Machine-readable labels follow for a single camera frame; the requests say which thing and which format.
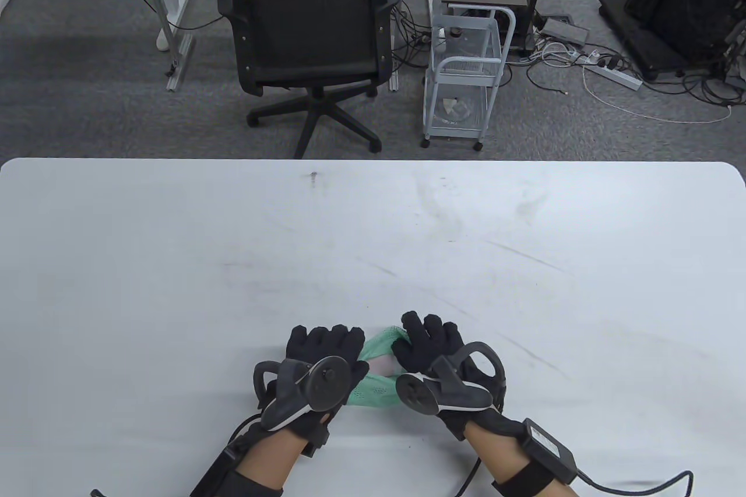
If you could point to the person's right hand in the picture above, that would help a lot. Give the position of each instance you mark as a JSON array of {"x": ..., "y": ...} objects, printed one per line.
[{"x": 428, "y": 342}]

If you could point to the person's left hand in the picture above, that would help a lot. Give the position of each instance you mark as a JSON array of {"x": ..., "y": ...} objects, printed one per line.
[{"x": 326, "y": 342}]

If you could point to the green mesh toiletry bag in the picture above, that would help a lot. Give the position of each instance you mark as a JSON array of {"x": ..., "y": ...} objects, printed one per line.
[{"x": 373, "y": 395}]

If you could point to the person's left forearm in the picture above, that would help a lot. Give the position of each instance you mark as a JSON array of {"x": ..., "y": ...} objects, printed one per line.
[{"x": 274, "y": 462}]

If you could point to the person's right forearm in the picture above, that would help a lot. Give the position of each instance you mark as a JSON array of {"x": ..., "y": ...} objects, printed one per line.
[{"x": 498, "y": 456}]

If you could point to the gray left hand controller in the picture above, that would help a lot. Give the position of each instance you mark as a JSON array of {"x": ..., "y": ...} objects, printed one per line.
[{"x": 326, "y": 383}]

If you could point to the gray hand controller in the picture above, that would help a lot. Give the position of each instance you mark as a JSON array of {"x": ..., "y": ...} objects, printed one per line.
[
  {"x": 326, "y": 383},
  {"x": 419, "y": 395}
]

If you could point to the gray right hand controller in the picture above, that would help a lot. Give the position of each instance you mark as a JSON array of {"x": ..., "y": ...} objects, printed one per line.
[{"x": 419, "y": 395}]

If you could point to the black right wrist box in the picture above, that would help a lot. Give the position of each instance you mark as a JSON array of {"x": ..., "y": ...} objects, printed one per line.
[{"x": 548, "y": 450}]

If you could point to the black wrist box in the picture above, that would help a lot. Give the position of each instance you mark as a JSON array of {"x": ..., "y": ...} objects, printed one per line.
[
  {"x": 215, "y": 473},
  {"x": 548, "y": 450}
]

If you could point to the black left wrist box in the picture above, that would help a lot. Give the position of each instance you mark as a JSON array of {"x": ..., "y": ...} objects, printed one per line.
[{"x": 215, "y": 473}]

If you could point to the crumpled clear plastic wrap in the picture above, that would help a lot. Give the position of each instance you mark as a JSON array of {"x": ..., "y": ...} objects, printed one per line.
[{"x": 457, "y": 110}]

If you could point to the black mesh office chair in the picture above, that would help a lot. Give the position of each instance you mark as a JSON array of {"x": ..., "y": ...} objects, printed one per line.
[{"x": 309, "y": 31}]

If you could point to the black round cap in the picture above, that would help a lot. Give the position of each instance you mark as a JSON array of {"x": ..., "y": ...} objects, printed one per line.
[{"x": 456, "y": 31}]

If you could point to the aluminium floor profile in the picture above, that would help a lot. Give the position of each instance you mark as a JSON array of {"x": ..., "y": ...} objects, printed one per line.
[{"x": 179, "y": 63}]

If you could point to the white power strip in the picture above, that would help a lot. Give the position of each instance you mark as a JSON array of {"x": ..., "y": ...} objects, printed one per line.
[{"x": 612, "y": 76}]

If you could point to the gray adapter box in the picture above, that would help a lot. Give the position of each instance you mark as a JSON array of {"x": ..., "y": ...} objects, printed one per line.
[{"x": 564, "y": 31}]

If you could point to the black equipment cart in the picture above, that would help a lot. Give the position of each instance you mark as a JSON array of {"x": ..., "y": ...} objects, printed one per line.
[{"x": 688, "y": 2}]

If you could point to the aluminium post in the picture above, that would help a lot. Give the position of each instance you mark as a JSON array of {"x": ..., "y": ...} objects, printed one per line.
[{"x": 394, "y": 77}]

